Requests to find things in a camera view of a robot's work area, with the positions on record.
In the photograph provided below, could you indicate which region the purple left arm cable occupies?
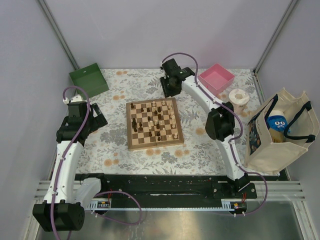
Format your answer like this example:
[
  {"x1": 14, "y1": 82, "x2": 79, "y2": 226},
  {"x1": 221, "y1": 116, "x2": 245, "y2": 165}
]
[{"x1": 49, "y1": 85, "x2": 92, "y2": 240}]

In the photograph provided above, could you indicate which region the blue plush toy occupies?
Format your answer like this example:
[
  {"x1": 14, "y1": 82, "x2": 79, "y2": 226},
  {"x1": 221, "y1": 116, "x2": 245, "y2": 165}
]
[{"x1": 266, "y1": 115, "x2": 288, "y2": 132}]

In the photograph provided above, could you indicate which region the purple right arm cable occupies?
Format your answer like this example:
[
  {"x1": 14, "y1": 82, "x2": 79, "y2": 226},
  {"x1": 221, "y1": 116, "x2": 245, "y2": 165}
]
[{"x1": 161, "y1": 52, "x2": 268, "y2": 218}]

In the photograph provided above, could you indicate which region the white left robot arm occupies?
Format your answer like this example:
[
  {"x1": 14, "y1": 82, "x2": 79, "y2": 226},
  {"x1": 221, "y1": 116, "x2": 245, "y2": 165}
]
[{"x1": 32, "y1": 94, "x2": 109, "y2": 232}]

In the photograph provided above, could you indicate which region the dark chess piece cluster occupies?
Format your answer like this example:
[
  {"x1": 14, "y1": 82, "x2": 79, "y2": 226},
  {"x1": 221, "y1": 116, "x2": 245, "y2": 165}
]
[{"x1": 131, "y1": 118, "x2": 138, "y2": 132}]

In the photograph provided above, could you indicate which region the wooden chess board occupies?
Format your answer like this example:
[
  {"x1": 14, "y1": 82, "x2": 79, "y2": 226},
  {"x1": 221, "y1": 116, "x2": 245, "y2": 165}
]
[{"x1": 126, "y1": 97, "x2": 184, "y2": 151}]

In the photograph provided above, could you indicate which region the green box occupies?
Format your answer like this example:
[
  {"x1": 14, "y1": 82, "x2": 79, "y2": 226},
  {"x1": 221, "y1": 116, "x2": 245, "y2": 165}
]
[{"x1": 69, "y1": 63, "x2": 109, "y2": 98}]

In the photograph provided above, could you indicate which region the cream canvas tote bag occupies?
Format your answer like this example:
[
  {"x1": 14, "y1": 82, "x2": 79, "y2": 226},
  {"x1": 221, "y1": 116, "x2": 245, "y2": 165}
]
[{"x1": 244, "y1": 89, "x2": 320, "y2": 174}]

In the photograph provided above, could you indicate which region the floral tablecloth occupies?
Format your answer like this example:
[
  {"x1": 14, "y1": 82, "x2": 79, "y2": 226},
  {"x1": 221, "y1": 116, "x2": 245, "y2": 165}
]
[{"x1": 63, "y1": 68, "x2": 281, "y2": 177}]

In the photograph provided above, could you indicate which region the pink box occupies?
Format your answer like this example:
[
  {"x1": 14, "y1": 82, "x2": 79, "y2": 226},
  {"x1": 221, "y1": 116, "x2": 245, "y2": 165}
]
[{"x1": 198, "y1": 63, "x2": 235, "y2": 96}]

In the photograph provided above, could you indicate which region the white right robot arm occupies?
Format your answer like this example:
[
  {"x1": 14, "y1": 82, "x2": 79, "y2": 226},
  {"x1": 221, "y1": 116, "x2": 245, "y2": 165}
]
[{"x1": 160, "y1": 58, "x2": 250, "y2": 198}]

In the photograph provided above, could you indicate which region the toilet paper roll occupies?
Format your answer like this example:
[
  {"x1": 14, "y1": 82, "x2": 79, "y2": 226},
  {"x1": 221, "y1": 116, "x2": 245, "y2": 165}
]
[{"x1": 228, "y1": 89, "x2": 250, "y2": 115}]

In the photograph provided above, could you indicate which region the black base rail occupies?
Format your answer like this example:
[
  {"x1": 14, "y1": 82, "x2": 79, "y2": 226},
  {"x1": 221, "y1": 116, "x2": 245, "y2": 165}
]
[{"x1": 75, "y1": 173, "x2": 257, "y2": 210}]

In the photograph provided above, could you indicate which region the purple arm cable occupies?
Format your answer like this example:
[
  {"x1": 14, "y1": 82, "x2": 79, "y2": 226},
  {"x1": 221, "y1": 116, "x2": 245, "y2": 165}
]
[
  {"x1": 49, "y1": 85, "x2": 92, "y2": 240},
  {"x1": 161, "y1": 52, "x2": 268, "y2": 218}
]

